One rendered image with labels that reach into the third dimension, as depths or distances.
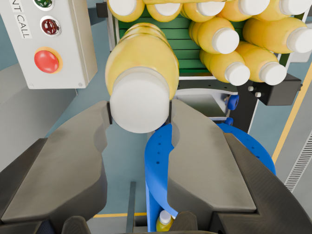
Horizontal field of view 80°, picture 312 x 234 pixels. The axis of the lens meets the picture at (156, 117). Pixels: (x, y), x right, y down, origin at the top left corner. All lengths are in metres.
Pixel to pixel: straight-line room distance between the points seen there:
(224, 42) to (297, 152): 2.17
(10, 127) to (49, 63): 0.67
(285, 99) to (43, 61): 0.53
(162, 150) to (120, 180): 1.79
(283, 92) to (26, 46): 0.55
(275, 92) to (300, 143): 1.86
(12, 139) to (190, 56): 0.80
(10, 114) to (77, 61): 0.68
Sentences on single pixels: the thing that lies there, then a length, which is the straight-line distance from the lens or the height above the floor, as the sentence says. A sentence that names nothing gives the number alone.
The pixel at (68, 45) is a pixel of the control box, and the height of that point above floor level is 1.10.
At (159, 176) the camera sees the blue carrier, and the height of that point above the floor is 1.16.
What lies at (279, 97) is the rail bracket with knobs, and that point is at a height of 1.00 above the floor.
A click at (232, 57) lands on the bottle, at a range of 0.41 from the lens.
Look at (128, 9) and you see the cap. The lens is 0.33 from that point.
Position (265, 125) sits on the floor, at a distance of 2.03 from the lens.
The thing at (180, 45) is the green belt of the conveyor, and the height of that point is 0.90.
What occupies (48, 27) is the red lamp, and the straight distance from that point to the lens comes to 0.34.
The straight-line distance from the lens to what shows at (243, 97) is 1.57.
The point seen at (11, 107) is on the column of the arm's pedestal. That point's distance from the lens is 1.00.
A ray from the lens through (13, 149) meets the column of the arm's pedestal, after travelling 1.01.
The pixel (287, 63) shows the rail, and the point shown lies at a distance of 0.56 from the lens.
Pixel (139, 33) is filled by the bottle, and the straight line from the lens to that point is 0.18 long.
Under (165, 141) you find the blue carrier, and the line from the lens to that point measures 0.46.
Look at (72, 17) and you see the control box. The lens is 0.34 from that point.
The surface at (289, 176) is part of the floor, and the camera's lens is 2.71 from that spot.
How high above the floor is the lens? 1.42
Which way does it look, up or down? 59 degrees down
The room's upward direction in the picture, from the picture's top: 176 degrees clockwise
